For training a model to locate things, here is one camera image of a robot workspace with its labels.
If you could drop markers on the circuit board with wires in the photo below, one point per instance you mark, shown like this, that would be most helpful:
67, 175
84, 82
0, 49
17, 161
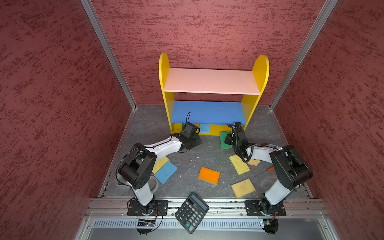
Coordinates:
145, 226
271, 226

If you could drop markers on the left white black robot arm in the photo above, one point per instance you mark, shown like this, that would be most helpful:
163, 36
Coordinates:
136, 167

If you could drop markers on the right aluminium corner post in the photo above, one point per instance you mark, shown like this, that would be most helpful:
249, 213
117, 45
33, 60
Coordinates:
317, 26

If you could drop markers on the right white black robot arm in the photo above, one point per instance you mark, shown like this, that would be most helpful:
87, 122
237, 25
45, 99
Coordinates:
290, 167

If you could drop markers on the dark green scrub sponge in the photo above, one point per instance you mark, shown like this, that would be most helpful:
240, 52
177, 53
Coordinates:
177, 128

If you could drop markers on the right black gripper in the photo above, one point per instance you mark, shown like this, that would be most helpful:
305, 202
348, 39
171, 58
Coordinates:
227, 141

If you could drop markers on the blue sponge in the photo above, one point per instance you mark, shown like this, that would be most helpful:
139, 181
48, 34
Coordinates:
205, 128
165, 172

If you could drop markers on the clear tape roll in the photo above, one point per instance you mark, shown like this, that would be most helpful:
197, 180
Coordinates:
155, 184

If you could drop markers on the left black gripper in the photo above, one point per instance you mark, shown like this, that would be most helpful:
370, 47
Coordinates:
198, 141

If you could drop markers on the aluminium corner post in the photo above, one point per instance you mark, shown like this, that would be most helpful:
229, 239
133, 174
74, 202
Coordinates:
317, 26
92, 15

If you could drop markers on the right circuit board with wires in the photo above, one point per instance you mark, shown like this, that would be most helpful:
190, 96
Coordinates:
271, 226

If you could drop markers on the orange sponge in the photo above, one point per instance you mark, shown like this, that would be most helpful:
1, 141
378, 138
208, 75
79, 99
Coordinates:
209, 175

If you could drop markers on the left aluminium corner post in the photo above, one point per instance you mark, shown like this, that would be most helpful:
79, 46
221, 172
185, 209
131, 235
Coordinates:
92, 15

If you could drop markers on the yellow shelf pink blue boards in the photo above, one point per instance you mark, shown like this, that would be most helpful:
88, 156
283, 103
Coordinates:
248, 84

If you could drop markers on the orange handled screwdriver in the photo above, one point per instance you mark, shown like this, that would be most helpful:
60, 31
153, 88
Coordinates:
266, 171

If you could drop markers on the bright green sponge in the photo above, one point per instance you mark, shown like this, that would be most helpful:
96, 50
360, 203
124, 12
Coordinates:
224, 141

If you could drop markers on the black calculator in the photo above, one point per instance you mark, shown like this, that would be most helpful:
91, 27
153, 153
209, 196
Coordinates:
191, 213

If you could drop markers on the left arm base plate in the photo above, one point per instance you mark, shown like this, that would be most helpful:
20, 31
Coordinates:
155, 207

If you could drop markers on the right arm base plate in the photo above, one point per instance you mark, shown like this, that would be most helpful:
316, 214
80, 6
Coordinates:
252, 207

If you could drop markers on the aluminium front rail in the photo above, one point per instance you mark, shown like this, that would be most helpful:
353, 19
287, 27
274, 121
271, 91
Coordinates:
224, 214

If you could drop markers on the left circuit board with wires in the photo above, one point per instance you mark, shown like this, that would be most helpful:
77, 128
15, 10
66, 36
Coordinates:
145, 226

